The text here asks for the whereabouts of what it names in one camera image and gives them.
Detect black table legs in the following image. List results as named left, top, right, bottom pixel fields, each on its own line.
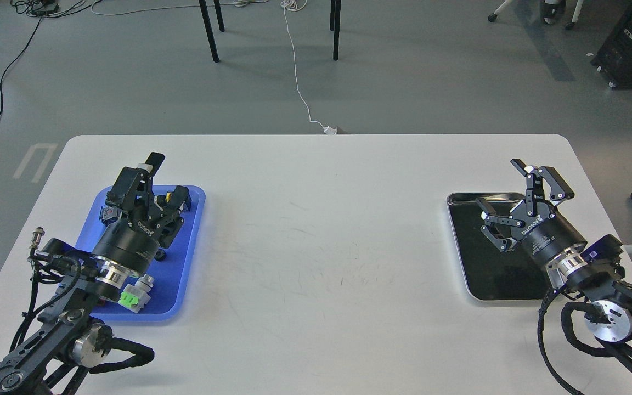
left=198, top=0, right=342, bottom=63

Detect white green push button switch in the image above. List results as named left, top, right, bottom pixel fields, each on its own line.
left=117, top=274, right=155, bottom=313

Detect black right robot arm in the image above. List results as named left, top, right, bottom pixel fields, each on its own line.
left=476, top=159, right=632, bottom=394

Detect white power cable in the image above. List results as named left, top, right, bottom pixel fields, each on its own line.
left=280, top=0, right=337, bottom=136

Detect white office chair base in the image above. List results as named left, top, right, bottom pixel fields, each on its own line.
left=487, top=1, right=584, bottom=31

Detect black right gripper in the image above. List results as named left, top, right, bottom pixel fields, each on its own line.
left=476, top=159, right=588, bottom=269

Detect silver metal tray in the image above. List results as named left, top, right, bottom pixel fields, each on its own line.
left=447, top=192, right=551, bottom=302

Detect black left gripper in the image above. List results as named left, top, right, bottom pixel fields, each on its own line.
left=91, top=152, right=193, bottom=278

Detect blue plastic tray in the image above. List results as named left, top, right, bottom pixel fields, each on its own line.
left=74, top=185, right=206, bottom=323

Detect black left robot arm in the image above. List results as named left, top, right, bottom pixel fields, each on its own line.
left=0, top=152, right=191, bottom=394

